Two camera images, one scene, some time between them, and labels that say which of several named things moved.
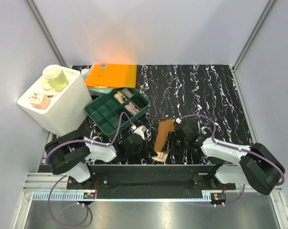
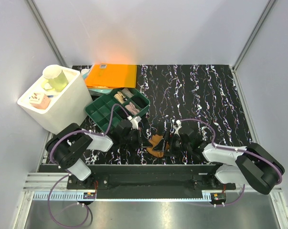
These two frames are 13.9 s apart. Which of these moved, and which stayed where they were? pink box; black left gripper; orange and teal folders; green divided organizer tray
Moved: black left gripper
Stayed: green divided organizer tray; pink box; orange and teal folders
